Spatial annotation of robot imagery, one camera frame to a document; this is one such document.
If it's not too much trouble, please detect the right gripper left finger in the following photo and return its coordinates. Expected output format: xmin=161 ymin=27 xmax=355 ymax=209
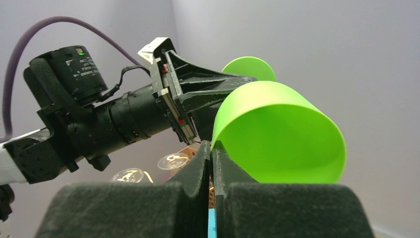
xmin=36 ymin=141 xmax=211 ymax=238

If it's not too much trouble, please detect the green plastic goblet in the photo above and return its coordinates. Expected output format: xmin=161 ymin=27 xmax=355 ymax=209
xmin=211 ymin=56 xmax=347 ymax=183

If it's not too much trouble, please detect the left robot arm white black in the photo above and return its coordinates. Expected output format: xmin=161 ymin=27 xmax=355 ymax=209
xmin=0 ymin=43 xmax=255 ymax=221

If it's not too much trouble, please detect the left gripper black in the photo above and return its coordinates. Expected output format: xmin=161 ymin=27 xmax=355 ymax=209
xmin=108 ymin=50 xmax=257 ymax=146

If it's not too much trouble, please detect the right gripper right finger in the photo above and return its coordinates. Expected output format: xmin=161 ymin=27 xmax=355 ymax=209
xmin=211 ymin=141 xmax=374 ymax=238

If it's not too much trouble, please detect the small clear goblet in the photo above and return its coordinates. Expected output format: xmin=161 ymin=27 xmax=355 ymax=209
xmin=157 ymin=153 xmax=189 ymax=171

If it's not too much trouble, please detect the clear wine glass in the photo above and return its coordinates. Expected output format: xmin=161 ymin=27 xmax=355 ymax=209
xmin=110 ymin=168 xmax=154 ymax=184

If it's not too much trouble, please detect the blue plastic goblet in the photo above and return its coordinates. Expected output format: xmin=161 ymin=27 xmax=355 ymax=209
xmin=208 ymin=208 xmax=216 ymax=238

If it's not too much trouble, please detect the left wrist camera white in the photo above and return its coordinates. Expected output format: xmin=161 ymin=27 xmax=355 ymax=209
xmin=137 ymin=37 xmax=175 ymax=75

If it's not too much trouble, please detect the pink plastic file organizer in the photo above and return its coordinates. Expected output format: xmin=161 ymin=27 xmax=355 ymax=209
xmin=179 ymin=144 xmax=200 ymax=161

